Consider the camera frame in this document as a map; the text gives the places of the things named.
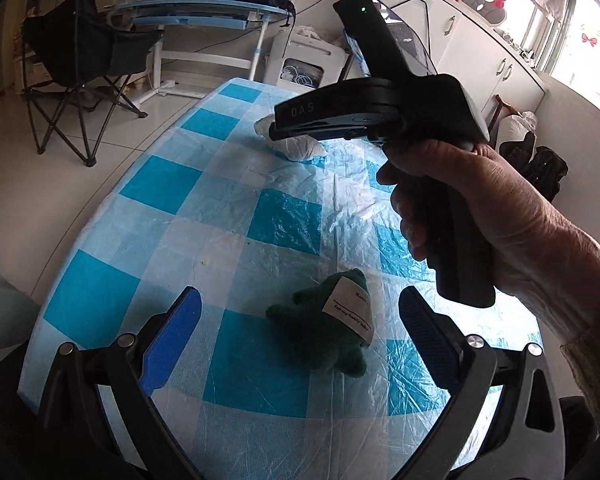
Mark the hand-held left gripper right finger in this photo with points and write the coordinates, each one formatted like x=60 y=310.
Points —
x=425 y=332

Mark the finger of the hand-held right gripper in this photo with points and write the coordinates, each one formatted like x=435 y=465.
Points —
x=305 y=132

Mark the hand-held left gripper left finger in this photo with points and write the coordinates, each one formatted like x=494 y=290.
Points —
x=172 y=340

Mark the large white tissue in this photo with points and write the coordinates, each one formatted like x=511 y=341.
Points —
x=295 y=147

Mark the green plush toy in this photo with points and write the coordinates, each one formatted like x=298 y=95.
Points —
x=320 y=340

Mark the person's right hand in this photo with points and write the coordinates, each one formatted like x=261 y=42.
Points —
x=530 y=240

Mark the white plastic storage box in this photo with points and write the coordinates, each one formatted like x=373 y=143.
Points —
x=305 y=62

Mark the white cabinet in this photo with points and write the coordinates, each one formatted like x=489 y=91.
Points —
x=480 y=45

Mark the white plastic bag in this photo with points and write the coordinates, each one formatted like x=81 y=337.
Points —
x=515 y=127

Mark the blue checkered tablecloth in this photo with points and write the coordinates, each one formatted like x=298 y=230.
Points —
x=230 y=195

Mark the colourful printed bag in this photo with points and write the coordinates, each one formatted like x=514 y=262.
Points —
x=354 y=46

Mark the black cloth bag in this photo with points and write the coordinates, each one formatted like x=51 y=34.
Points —
x=542 y=167

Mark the window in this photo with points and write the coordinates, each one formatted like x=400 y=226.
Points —
x=585 y=60

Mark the blue study desk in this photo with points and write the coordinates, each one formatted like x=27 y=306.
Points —
x=195 y=7

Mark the pale green sofa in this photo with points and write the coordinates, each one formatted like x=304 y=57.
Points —
x=2 y=310

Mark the black folding chair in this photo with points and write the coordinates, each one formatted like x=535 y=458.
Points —
x=75 y=35

